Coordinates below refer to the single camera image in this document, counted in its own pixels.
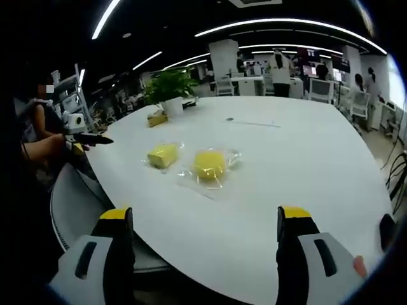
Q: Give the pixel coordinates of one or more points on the yellow rectangular silicone block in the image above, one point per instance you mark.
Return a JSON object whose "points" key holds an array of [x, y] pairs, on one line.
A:
{"points": [[162, 155]]}

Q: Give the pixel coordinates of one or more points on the yellow round cake in wrapper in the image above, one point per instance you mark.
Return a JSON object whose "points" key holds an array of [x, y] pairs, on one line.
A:
{"points": [[233, 157]]}

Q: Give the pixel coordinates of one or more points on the white office desk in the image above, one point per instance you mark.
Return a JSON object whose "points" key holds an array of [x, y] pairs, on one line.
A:
{"points": [[251, 85]]}

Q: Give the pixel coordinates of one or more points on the green potted plant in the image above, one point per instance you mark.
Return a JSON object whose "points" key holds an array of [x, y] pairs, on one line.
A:
{"points": [[171, 87]]}

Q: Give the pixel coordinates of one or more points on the white metal shelf rack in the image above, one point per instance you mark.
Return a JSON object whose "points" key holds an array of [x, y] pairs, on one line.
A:
{"points": [[71, 95]]}

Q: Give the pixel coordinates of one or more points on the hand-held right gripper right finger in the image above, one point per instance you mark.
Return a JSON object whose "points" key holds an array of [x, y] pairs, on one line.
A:
{"points": [[295, 263]]}

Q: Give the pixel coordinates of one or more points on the yellow round silicone block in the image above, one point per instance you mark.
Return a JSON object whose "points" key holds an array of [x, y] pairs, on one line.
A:
{"points": [[210, 165]]}

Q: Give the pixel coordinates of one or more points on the yellow tissue box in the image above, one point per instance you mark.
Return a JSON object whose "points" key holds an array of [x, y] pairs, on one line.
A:
{"points": [[158, 119]]}

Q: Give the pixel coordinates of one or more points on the grey office chair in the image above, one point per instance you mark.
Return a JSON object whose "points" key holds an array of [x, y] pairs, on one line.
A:
{"points": [[76, 203]]}

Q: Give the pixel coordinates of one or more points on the yellow square cake in wrapper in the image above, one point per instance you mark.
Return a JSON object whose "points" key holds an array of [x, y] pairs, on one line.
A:
{"points": [[179, 146]]}

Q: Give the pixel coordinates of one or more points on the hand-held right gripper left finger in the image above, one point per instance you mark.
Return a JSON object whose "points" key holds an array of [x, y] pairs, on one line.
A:
{"points": [[95, 263]]}

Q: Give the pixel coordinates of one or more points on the white square column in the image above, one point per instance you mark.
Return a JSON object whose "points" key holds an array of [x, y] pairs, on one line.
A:
{"points": [[222, 60]]}

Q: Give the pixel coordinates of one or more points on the long curved ceiling light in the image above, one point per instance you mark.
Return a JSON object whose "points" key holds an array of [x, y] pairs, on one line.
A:
{"points": [[286, 21]]}

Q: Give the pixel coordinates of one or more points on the person's right hand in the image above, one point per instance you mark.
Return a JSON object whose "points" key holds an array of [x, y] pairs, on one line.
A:
{"points": [[360, 267]]}

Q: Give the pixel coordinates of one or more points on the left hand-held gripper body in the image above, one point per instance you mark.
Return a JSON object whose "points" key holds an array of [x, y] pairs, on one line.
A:
{"points": [[74, 122]]}

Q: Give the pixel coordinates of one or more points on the ceiling light strip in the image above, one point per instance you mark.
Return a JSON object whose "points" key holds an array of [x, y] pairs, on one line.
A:
{"points": [[105, 17], [147, 60]]}

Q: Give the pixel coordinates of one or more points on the black frame chair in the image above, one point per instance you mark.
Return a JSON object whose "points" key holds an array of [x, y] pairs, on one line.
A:
{"points": [[397, 178]]}

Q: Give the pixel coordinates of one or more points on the white mesh chair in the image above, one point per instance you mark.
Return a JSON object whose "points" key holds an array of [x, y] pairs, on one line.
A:
{"points": [[225, 86], [360, 106], [321, 90]]}

